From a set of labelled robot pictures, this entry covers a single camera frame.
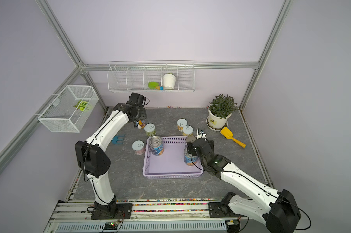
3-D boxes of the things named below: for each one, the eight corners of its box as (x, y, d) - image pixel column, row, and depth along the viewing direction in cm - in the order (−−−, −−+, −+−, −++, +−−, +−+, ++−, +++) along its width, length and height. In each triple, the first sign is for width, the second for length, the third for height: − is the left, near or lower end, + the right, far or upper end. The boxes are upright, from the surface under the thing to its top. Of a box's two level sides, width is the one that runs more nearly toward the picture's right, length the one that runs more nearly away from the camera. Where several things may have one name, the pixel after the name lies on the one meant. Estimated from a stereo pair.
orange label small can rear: (177, 132, 108) (177, 127, 103) (177, 123, 113) (177, 118, 108) (187, 132, 108) (187, 127, 103) (187, 123, 113) (187, 118, 108)
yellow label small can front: (183, 138, 104) (183, 133, 100) (182, 129, 109) (182, 125, 104) (193, 138, 104) (193, 133, 100) (192, 129, 109) (193, 124, 104)
